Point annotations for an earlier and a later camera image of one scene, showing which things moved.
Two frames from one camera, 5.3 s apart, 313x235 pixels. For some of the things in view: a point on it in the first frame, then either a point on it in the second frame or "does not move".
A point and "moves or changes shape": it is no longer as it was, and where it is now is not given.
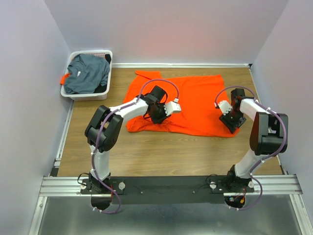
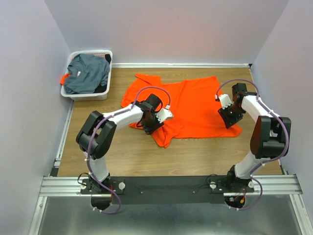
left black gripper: x=158 y=121 to x=150 y=130
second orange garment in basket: x=62 y=80 does not move
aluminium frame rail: x=265 y=185 does not move
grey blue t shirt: x=87 y=72 does not move
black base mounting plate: x=150 y=190 does not move
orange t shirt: x=198 y=95 moves or changes shape
